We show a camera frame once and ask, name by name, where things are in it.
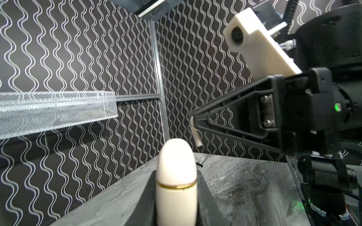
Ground white wire mesh basket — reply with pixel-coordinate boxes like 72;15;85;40
1;91;118;139

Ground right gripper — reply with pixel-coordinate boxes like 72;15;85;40
190;67;341;155

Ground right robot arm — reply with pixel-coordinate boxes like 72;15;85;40
189;1;362;226

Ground beige earbud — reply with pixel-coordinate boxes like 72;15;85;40
189;116;203;147

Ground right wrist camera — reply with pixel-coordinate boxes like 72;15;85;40
222;8;302;80

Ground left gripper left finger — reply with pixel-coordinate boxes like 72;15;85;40
125;170;157;226

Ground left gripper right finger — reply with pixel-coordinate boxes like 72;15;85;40
196;170;229;226

